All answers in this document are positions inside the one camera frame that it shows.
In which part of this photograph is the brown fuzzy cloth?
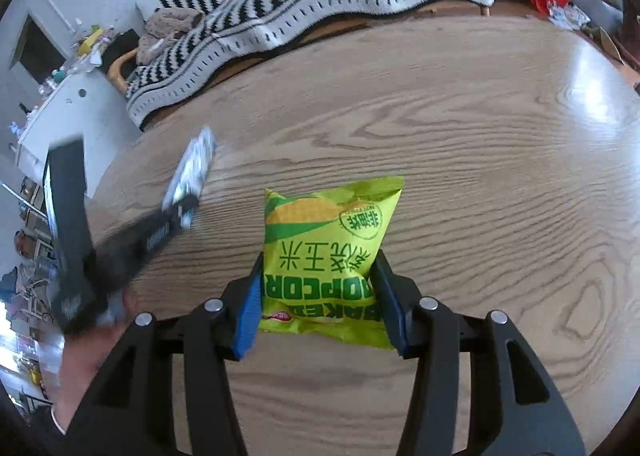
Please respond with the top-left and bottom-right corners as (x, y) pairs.
(136, 7), (203, 66)

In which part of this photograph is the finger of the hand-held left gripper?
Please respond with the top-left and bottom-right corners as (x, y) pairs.
(142, 193), (201, 257)

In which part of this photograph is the wooden rack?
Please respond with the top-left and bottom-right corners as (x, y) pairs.
(0, 176), (63, 337)

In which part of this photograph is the yellow plastic container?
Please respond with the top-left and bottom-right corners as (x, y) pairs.
(77, 26), (106, 56)

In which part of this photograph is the green yellow snack packet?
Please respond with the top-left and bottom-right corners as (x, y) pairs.
(258, 176), (405, 351)

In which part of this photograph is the wooden table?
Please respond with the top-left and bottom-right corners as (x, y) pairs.
(85, 13), (640, 456)

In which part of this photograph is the white cabinet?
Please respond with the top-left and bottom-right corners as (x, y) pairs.
(15, 68), (143, 197)

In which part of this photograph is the person's left forearm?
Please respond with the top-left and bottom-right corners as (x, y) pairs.
(20, 401), (86, 456)

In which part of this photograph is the person's left hand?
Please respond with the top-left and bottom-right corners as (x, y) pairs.
(59, 288), (138, 417)

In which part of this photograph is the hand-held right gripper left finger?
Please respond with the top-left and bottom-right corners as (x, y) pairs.
(55, 252), (265, 456)

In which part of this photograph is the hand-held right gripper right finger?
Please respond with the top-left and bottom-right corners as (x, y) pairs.
(372, 250), (587, 456)

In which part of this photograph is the blue white wrapper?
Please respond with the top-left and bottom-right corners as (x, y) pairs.
(162, 125), (217, 231)

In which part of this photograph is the crumpled white plastic bag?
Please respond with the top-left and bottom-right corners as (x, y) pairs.
(547, 1), (592, 32)

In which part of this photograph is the wooden frame sofa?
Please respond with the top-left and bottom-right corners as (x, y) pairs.
(106, 0), (493, 93)

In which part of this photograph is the black white striped blanket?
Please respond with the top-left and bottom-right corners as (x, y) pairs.
(125, 0), (496, 129)

